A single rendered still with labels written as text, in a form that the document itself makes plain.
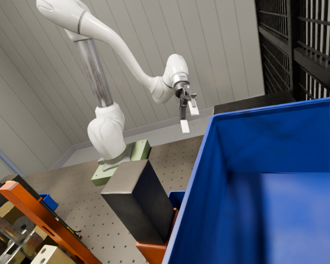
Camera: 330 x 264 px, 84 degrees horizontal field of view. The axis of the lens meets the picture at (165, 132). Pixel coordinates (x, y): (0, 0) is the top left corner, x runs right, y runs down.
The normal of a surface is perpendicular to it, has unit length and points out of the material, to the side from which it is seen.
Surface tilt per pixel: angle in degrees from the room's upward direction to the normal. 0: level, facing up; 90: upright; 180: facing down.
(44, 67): 90
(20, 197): 90
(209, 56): 90
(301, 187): 0
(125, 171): 0
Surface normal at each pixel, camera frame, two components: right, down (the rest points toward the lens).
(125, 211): -0.27, 0.55
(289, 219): -0.35, -0.82
